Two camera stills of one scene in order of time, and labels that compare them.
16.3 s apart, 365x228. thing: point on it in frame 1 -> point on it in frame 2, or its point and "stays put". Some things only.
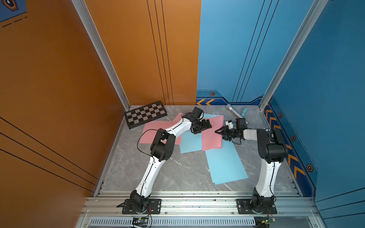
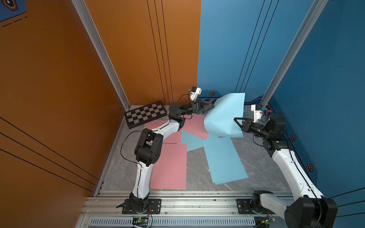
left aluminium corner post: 81,7 stays put
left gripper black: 205,126 -> 193,108
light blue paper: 225,164 stays put
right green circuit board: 268,221 stays put
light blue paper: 192,142 -> 219,119
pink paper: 211,139 -> 170,171
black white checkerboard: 145,114 stays put
